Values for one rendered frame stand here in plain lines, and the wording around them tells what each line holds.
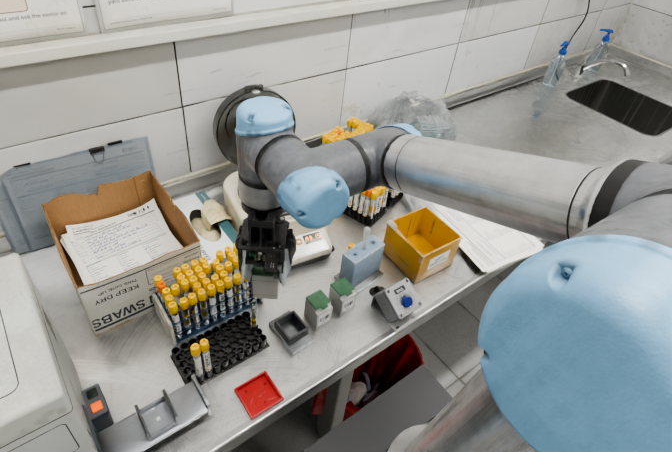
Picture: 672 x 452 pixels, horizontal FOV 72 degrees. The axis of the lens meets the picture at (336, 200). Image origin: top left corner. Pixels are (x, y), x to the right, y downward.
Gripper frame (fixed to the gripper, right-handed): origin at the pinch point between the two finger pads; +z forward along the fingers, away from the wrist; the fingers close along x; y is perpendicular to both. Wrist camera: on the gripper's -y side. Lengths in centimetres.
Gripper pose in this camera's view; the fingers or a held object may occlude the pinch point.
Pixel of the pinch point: (266, 273)
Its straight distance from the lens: 86.2
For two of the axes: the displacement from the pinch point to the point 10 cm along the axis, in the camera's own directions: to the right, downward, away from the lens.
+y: 0.0, 6.4, -7.7
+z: -1.0, 7.6, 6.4
